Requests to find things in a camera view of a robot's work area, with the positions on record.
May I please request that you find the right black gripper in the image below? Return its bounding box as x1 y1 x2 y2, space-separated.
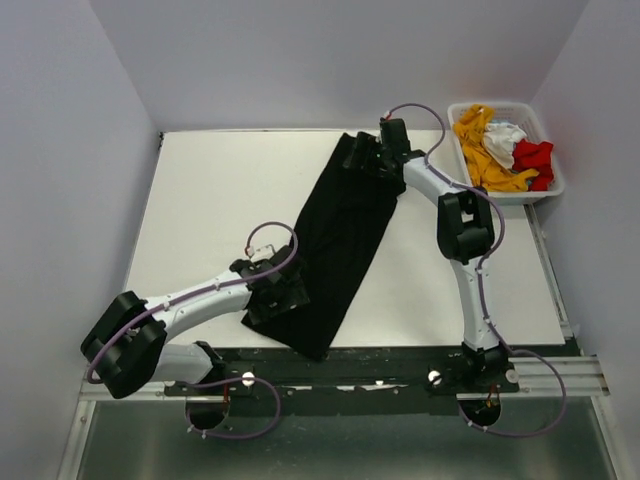
344 133 392 182

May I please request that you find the black t shirt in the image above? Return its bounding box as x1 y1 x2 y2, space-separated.
242 134 405 361

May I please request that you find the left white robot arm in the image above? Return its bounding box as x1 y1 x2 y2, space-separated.
80 245 309 399

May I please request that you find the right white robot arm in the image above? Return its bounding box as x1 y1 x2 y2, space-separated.
342 119 505 392

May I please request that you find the yellow t shirt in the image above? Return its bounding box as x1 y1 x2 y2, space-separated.
452 104 539 193

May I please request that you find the white t shirt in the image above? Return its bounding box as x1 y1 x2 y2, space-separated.
483 122 528 170

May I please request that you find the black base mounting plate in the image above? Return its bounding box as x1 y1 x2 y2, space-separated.
164 346 519 416

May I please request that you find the red t shirt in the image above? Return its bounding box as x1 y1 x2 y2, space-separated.
513 139 554 192

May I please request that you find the white plastic laundry basket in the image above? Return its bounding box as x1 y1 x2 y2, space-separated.
447 101 565 205

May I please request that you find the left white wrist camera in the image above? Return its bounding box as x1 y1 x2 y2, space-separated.
245 244 276 263

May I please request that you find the aluminium frame rail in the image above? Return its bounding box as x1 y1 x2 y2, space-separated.
59 347 615 479

